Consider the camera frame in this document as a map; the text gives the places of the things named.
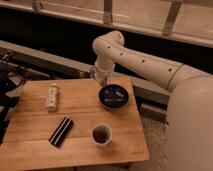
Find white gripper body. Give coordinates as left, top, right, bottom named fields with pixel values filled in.
left=95, top=64, right=114, bottom=84

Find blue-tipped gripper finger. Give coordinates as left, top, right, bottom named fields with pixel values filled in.
left=102, top=78, right=107, bottom=87
left=89, top=66, right=95, bottom=79

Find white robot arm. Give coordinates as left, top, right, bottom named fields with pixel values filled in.
left=92, top=30, right=213, bottom=171

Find dark ceramic bowl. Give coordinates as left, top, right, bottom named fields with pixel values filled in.
left=98, top=84, right=129, bottom=108

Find white plastic bottle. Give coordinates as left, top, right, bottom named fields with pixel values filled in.
left=45, top=83, right=59, bottom=112

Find white paper cup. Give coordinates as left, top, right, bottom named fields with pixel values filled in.
left=91, top=123, right=112, bottom=148

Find wooden table board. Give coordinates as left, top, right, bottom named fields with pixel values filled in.
left=0, top=77, right=149, bottom=171

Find black striped box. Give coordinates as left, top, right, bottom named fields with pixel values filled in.
left=48, top=117, right=74, bottom=147

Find black cables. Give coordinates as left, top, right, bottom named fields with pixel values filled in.
left=0, top=52, right=27, bottom=98

